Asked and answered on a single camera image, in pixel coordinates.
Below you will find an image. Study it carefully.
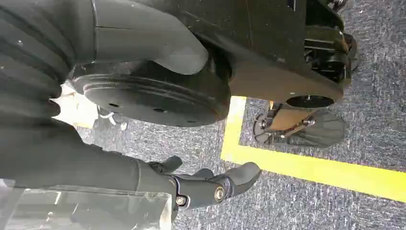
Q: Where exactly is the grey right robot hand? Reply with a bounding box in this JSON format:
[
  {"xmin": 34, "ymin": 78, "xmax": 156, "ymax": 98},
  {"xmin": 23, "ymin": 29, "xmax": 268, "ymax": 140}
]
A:
[{"xmin": 0, "ymin": 0, "xmax": 263, "ymax": 213}]

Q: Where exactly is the clear plastic block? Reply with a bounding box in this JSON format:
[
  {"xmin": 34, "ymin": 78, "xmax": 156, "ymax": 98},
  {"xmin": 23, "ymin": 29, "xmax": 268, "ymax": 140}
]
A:
[{"xmin": 0, "ymin": 178, "xmax": 173, "ymax": 230}]

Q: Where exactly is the black round robot joint disc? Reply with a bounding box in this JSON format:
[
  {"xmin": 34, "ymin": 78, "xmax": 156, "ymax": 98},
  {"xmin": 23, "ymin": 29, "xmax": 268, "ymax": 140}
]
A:
[{"xmin": 67, "ymin": 59, "xmax": 231, "ymax": 128}]

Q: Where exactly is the ribbed grey right arm sleeve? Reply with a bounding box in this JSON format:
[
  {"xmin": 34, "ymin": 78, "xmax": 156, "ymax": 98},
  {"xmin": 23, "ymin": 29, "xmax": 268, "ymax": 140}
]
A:
[{"xmin": 0, "ymin": 0, "xmax": 78, "ymax": 127}]

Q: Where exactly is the yellow floor tape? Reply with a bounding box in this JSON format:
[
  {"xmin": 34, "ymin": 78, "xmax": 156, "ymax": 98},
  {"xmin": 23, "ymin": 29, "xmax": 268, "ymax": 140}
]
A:
[{"xmin": 220, "ymin": 96, "xmax": 406, "ymax": 204}]

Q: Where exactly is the black robot leg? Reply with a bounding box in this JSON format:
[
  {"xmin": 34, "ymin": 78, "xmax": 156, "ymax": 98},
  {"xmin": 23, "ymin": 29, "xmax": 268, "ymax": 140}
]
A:
[{"xmin": 136, "ymin": 0, "xmax": 361, "ymax": 109}]

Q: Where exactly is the black robot foot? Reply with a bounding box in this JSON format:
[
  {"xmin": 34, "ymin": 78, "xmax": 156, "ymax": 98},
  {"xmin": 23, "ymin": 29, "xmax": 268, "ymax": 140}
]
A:
[{"xmin": 252, "ymin": 101, "xmax": 347, "ymax": 149}]

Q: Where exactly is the white cable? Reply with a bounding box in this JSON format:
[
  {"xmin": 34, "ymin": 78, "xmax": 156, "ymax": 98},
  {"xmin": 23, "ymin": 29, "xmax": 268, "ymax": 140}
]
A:
[{"xmin": 97, "ymin": 108, "xmax": 128, "ymax": 131}]

